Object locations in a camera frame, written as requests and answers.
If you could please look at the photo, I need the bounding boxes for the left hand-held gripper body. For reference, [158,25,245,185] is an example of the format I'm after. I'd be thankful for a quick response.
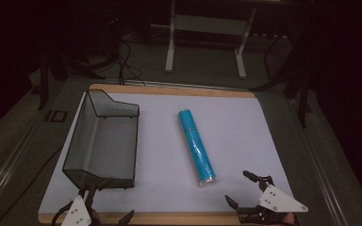
[59,193,99,226]

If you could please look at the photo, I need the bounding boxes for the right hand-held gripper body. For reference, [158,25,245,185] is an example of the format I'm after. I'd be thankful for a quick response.
[237,175,309,226]

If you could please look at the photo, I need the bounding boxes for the black mesh basket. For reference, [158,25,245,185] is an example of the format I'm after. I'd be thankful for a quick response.
[61,89,140,191]

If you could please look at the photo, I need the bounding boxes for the person's left hand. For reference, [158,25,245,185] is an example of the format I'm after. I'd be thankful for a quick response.
[89,209,103,226]

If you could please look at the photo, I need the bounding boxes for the person's right hand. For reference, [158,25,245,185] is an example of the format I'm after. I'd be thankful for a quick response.
[271,212,300,226]

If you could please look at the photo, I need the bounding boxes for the white table mat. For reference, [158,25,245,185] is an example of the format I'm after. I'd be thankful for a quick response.
[38,91,295,215]

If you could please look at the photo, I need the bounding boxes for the blue wrapped roll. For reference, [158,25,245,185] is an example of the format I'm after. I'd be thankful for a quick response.
[177,108,217,188]

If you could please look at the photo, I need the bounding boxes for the black metal stand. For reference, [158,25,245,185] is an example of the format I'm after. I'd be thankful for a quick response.
[296,70,314,128]

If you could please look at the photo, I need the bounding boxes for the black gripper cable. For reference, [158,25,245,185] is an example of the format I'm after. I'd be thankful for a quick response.
[51,201,74,226]

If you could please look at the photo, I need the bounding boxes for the black floor cables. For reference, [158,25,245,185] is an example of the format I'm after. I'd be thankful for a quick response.
[114,39,146,87]

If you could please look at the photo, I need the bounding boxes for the white metal desk frame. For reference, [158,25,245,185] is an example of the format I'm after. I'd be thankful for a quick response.
[164,0,259,80]

